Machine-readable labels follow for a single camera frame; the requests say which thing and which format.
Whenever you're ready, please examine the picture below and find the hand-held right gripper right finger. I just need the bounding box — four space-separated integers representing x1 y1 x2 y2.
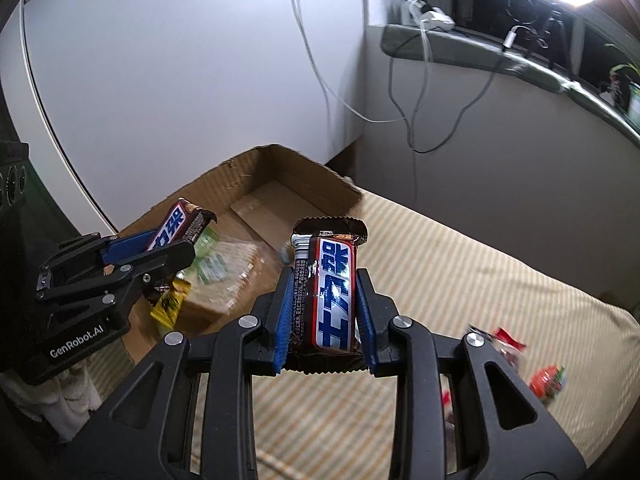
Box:
355 267 587 480

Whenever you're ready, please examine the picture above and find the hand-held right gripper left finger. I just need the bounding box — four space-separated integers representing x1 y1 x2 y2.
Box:
47 266 297 480

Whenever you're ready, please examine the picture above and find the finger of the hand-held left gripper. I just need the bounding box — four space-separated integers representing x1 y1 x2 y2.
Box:
37 229 163 287
35 240 197 314

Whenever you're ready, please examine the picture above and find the brown chocolate bar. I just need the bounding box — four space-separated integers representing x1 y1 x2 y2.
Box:
142 197 218 306
282 215 369 375

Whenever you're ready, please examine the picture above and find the yellow snack packet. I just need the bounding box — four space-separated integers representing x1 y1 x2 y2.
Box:
150 280 193 334

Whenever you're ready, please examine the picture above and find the green white snack packet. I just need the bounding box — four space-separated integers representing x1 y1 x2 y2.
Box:
192 227 228 283

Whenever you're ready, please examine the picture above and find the clear cracker bag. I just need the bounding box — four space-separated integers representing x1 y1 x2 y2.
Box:
177 237 292 336

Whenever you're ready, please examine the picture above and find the cardboard box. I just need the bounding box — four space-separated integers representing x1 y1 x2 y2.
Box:
117 144 363 367

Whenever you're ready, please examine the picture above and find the striped bed sheet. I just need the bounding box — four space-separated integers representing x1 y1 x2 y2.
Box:
82 187 640 480

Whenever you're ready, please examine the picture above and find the red snack packet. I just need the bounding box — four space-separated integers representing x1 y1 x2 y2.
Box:
440 390 457 427

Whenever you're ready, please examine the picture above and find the clear wrapped snack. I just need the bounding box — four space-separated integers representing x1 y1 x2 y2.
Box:
467 325 529 377

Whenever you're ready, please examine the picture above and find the white wardrobe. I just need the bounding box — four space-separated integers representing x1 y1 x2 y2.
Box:
0 0 369 237

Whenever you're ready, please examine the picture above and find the small red snack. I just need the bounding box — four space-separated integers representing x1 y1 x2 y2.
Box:
527 365 569 409

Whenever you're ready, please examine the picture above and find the grey windowsill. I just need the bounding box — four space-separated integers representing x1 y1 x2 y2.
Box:
380 22 640 149

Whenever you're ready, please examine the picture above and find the white power strip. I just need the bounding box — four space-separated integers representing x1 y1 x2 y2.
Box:
402 0 457 31

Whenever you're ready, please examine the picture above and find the window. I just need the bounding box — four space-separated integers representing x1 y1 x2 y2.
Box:
410 0 640 111

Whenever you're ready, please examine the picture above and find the black tripod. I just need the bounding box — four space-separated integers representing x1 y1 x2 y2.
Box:
542 9 577 77

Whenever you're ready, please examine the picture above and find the potted spider plant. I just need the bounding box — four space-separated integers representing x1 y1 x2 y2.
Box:
602 42 640 122

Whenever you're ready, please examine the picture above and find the black cable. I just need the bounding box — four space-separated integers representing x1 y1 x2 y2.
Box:
387 35 517 207

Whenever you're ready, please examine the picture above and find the white cable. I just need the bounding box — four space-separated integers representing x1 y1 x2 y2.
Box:
279 0 417 126

